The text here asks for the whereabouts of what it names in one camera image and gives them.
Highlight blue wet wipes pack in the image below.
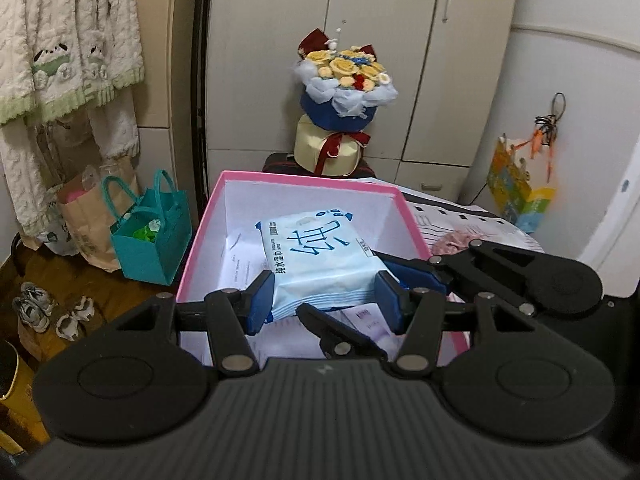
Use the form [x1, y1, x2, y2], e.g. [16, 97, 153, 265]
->
[256, 209, 385, 321]

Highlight pink floral scrunchie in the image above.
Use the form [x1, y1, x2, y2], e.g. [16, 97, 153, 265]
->
[431, 230, 482, 256]

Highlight white paper sheet in box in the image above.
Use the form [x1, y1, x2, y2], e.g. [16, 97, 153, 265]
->
[217, 230, 268, 289]

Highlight striped white tablecloth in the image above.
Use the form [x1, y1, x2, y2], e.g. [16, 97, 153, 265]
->
[364, 178, 544, 252]

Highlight pink cardboard box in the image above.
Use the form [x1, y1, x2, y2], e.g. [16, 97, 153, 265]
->
[176, 169, 471, 366]

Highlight colourful paper gift bag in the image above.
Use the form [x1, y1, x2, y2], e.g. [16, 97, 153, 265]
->
[486, 131, 556, 234]

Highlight teal tote bag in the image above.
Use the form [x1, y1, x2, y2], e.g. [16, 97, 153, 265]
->
[102, 169, 192, 286]

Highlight white door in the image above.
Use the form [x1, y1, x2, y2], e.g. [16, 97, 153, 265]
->
[578, 143, 640, 297]

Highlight cream gift box red ribbon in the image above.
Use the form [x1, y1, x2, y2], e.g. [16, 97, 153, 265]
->
[293, 115, 370, 177]

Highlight black keys on hook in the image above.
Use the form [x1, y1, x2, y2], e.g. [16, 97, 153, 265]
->
[535, 91, 566, 146]

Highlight brown paper bag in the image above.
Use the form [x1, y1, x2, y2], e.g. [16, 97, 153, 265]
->
[56, 156, 140, 272]

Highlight flower bouquet blue wrap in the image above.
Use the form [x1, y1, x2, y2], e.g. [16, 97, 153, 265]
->
[294, 28, 398, 132]

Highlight beige wardrobe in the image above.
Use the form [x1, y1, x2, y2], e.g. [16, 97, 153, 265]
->
[202, 0, 515, 200]

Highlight cream knitted cardigan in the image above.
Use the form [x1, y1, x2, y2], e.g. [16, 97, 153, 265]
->
[1, 0, 144, 237]

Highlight black clothes rack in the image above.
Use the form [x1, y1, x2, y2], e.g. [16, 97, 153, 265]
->
[190, 0, 210, 219]

